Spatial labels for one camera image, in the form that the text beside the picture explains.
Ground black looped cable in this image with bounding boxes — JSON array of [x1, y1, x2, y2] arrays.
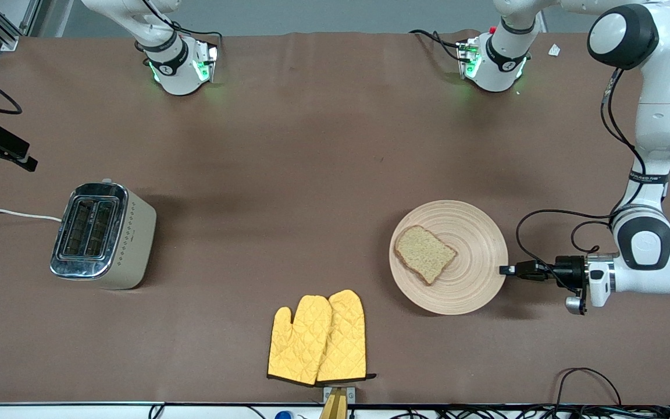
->
[[554, 367, 624, 409]]

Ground wooden metal camera bracket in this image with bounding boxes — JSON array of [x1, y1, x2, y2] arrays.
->
[[318, 386, 357, 419]]

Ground black cable bundle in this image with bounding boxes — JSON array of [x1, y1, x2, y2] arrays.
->
[[347, 404, 670, 419]]

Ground round wooden plate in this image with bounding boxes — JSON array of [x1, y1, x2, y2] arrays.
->
[[389, 200, 509, 316]]

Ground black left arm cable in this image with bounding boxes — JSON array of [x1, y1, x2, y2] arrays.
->
[[515, 66, 647, 293]]

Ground brown bread slice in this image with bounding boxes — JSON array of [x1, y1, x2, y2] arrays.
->
[[393, 225, 458, 286]]

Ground beige chrome two-slot toaster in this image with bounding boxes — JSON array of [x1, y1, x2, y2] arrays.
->
[[49, 178, 158, 290]]

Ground yellow quilted oven mitt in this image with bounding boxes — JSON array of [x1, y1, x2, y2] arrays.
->
[[315, 289, 378, 384], [266, 294, 334, 387]]

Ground aluminium frame profile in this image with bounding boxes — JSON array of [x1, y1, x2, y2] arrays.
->
[[0, 0, 42, 52]]

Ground white toaster power cable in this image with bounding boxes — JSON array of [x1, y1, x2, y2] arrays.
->
[[0, 208, 63, 223]]

